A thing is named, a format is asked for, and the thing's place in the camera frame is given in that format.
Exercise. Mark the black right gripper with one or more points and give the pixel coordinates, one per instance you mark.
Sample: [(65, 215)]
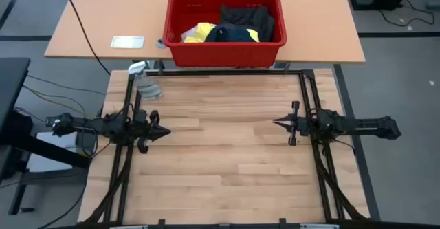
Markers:
[(302, 127)]

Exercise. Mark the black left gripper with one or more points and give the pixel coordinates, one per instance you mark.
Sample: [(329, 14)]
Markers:
[(142, 129)]

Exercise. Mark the navy blue garment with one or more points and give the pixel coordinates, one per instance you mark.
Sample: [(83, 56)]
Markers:
[(230, 34)]

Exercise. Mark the yellow t-shirt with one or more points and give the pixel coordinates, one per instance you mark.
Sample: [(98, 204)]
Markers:
[(203, 33)]

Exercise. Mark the dark grey sweatshirt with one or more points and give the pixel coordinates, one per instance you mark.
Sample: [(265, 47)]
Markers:
[(247, 17)]

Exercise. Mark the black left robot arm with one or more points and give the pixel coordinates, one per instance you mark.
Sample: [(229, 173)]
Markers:
[(110, 127)]

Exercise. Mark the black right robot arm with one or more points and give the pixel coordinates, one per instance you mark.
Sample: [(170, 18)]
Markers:
[(361, 126)]

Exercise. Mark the red plastic laundry basket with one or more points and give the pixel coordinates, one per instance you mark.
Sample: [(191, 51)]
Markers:
[(223, 55)]

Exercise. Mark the clear spray bottle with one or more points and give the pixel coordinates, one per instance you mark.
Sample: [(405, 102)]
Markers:
[(148, 86)]

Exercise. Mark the small grey object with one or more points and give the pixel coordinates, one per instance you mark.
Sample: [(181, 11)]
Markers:
[(160, 44)]

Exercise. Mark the white knitted garment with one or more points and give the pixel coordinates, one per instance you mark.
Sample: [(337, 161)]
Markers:
[(188, 34)]

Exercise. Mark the beige wooden desk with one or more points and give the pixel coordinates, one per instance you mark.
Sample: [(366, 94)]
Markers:
[(103, 12)]

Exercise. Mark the black aluminium table frame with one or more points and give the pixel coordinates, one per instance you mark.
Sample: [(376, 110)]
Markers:
[(223, 72)]

